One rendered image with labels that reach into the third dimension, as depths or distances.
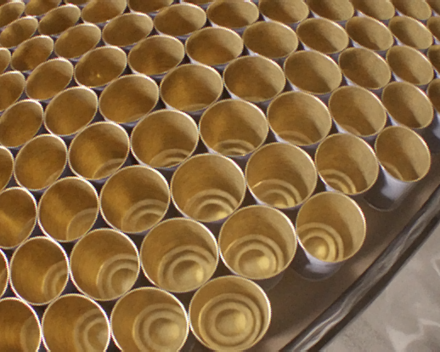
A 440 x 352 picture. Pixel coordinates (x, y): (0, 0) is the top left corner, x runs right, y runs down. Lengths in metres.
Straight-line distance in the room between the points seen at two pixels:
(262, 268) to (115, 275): 0.16
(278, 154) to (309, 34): 0.20
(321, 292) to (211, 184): 0.17
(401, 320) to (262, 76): 0.33
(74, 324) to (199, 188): 0.21
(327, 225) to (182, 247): 0.16
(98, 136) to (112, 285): 0.16
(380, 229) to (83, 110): 0.38
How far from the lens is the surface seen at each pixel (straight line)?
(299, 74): 0.51
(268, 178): 0.46
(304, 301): 0.42
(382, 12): 0.63
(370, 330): 0.46
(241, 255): 0.43
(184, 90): 0.49
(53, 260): 0.46
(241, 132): 0.47
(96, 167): 0.49
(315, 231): 0.44
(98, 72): 0.54
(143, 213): 0.45
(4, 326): 0.44
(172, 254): 0.43
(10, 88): 0.57
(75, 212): 0.47
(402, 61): 0.56
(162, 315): 0.42
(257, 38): 0.53
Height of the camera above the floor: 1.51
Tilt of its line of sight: 61 degrees down
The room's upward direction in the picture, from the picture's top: 9 degrees counter-clockwise
